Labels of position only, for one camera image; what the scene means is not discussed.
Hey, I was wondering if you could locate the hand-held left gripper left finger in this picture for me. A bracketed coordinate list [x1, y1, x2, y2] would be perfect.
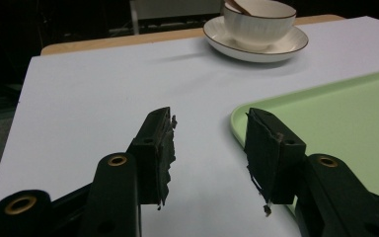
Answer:
[126, 106, 179, 211]

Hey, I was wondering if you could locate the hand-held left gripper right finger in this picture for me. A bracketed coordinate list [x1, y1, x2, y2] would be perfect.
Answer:
[244, 107, 308, 217]

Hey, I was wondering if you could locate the white ribbed bowl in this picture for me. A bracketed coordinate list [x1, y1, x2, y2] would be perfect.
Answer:
[222, 0, 297, 52]

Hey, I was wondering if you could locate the white plate with brown rim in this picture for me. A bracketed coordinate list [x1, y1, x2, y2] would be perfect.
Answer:
[202, 15, 310, 64]

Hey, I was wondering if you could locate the brown wooden spoon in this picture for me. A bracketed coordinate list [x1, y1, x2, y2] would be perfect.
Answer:
[225, 0, 253, 17]

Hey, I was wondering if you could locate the light green tray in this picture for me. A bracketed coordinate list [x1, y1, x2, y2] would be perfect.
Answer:
[229, 66, 379, 216]

